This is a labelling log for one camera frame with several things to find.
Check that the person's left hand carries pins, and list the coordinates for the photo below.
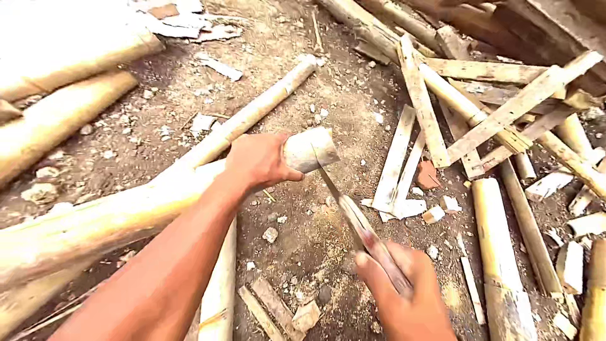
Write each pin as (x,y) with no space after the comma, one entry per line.
(253,158)

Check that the person's right hand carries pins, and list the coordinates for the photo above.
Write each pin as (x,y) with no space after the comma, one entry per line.
(412,303)

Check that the person's right fingers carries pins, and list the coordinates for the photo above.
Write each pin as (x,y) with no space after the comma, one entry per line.
(411,259)

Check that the person's right thumb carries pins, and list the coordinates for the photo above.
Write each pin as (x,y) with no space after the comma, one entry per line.
(374,274)

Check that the person's left thumb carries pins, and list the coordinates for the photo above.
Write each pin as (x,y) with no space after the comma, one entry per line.
(292,175)

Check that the long thick bamboo pole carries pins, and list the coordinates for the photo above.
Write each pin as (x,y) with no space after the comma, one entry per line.
(118,208)

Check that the person's left forearm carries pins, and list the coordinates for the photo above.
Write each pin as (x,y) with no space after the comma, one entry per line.
(165,265)

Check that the small bamboo block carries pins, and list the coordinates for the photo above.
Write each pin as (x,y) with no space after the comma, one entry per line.
(451,204)
(433,214)

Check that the short pale bamboo scrap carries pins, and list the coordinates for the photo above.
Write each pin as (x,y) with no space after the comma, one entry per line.
(411,208)

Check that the small pale stone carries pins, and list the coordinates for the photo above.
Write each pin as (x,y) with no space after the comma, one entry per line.
(270,235)

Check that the thin pale wood strip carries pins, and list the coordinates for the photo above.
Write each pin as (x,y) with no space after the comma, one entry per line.
(472,290)

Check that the thin bamboo pole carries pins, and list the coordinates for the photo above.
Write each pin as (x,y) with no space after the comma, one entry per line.
(255,111)

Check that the small wood block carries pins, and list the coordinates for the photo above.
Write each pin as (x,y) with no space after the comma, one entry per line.
(307,316)

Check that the reddish brick fragment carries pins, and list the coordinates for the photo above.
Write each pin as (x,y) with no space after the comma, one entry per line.
(427,175)

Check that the narrow flat bamboo slat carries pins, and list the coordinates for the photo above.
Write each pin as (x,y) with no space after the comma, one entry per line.
(409,173)

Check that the bamboo pole with dark stains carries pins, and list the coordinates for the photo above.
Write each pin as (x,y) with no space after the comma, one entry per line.
(499,255)

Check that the broad short wood slat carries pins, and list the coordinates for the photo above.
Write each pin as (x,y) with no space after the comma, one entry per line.
(278,305)

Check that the wide flat bamboo slat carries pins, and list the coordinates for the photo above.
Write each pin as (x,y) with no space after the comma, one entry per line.
(394,158)

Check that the curved white scrap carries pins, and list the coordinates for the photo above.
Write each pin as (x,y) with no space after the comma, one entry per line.
(202,122)

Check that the narrow short wood slat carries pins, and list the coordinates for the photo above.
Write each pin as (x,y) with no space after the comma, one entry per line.
(260,312)

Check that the brownish narrow bamboo pole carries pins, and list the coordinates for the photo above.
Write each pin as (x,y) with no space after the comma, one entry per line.
(530,229)

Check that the white flat scrap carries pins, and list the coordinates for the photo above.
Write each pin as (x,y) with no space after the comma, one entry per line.
(221,68)

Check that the pale bamboo pole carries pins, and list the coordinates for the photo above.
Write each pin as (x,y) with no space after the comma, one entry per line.
(220,289)

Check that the thin dry stick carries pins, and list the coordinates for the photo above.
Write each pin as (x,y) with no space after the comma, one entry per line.
(316,31)

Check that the short split bamboo piece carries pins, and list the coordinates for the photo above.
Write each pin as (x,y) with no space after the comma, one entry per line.
(549,184)

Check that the short white bamboo piece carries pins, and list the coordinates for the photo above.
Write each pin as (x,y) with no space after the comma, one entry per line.
(572,267)

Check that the pile of split bamboo pieces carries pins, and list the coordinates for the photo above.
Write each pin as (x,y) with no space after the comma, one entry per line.
(511,111)

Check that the curved pale bamboo piece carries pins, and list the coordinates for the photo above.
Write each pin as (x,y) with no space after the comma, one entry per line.
(587,224)

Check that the pile of white bark scraps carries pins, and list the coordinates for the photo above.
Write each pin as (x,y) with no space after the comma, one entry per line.
(184,23)

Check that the yellow bamboo piece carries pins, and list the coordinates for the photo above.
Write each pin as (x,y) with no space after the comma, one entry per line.
(594,293)

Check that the thick yellow bamboo pole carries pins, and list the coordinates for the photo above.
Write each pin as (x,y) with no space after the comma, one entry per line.
(61,116)
(94,59)

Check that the large pale stone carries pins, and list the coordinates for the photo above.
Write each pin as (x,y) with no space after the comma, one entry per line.
(39,193)

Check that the dull tan bamboo pole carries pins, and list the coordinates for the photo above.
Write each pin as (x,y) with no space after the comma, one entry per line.
(33,293)

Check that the brown bamboo end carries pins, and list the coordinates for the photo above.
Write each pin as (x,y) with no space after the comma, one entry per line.
(8,111)

